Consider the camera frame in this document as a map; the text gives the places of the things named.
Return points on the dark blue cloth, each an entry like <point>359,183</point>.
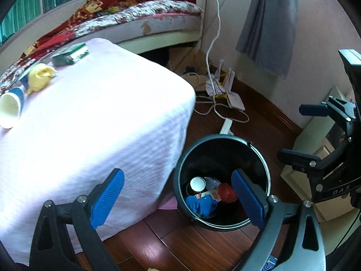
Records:
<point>202,207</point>

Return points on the red white crumpled wrapper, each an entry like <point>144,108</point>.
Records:
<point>210,189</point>

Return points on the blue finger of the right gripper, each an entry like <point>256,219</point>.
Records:
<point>297,160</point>
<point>314,110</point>

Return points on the blue paper cup lying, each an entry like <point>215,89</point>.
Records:
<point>11,105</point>

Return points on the green white milk carton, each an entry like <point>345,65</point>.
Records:
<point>70,55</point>

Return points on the bed with floral sheet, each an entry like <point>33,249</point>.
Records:
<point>139,21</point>

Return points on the black round trash bin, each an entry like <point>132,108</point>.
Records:
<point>217,157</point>

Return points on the grey hanging cloth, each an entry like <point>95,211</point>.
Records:
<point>269,34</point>

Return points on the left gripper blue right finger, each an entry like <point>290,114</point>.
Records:
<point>252,198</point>

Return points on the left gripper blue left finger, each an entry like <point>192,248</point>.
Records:
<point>103,197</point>

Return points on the pink tablecloth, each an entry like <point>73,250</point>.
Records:
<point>112,109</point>

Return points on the white router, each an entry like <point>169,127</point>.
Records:
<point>220,83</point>

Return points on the yellow fluffy cloth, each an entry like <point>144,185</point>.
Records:
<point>39,77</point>

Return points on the red patterned blanket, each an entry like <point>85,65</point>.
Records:
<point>76,14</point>

